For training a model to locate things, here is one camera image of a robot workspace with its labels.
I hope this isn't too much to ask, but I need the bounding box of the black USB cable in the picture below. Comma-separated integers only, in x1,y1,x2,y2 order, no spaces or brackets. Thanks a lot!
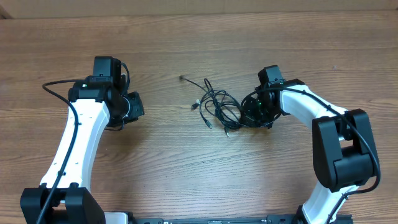
179,75,249,138

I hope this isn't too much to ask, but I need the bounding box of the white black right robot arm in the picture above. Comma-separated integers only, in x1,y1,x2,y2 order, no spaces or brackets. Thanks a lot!
241,79,381,223

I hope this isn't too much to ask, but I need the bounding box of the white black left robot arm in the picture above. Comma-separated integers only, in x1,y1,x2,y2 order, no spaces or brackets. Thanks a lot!
20,80,144,223

